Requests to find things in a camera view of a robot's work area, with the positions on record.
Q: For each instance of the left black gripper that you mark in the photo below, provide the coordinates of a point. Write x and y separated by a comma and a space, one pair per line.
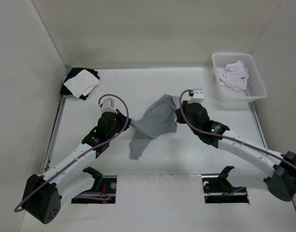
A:
122, 117

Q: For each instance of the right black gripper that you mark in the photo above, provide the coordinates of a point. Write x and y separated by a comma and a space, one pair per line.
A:
179, 118

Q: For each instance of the grey tank top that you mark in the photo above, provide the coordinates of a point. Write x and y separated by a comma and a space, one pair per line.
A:
160, 118

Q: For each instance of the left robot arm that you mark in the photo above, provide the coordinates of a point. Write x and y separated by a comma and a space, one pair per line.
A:
45, 193

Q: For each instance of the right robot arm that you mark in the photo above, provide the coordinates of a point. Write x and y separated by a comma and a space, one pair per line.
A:
279, 169

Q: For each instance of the folded white tank top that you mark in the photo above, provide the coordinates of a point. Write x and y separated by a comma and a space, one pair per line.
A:
82, 83

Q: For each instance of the white pink tank top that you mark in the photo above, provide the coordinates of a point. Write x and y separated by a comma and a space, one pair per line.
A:
234, 76

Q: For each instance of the folded black tank top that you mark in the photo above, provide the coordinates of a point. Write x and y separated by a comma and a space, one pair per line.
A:
65, 92

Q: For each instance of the white plastic basket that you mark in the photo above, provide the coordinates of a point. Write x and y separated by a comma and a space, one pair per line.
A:
256, 88

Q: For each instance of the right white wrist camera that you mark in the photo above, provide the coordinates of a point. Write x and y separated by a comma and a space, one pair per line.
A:
196, 96

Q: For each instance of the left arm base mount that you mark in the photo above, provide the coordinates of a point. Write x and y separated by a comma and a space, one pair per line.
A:
102, 191

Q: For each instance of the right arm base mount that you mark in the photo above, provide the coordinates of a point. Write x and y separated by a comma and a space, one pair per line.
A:
217, 189

